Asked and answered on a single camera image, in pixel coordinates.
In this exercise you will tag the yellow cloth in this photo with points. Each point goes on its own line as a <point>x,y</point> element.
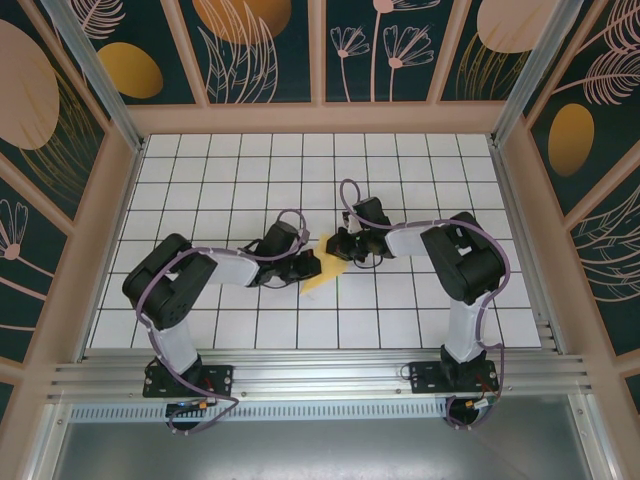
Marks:
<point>327,277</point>

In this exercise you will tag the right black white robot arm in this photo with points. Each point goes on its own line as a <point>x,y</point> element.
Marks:
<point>465,260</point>

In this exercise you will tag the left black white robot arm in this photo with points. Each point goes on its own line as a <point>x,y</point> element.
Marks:
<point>165,280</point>

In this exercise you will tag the grey metal sheet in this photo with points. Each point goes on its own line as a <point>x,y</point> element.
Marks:
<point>320,450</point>

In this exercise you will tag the small black circuit board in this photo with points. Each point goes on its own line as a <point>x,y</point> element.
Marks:
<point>180,407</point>

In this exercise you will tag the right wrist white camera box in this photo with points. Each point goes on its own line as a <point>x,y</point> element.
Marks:
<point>351,224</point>

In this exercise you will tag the long aluminium base rail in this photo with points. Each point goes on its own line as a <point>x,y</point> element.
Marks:
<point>320,372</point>

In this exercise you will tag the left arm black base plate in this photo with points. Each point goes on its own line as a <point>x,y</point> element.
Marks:
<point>220,380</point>

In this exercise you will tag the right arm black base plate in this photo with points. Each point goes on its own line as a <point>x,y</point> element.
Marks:
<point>425,380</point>

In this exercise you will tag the aluminium corner post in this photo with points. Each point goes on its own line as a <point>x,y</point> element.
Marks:
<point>530,70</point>
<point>95,75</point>

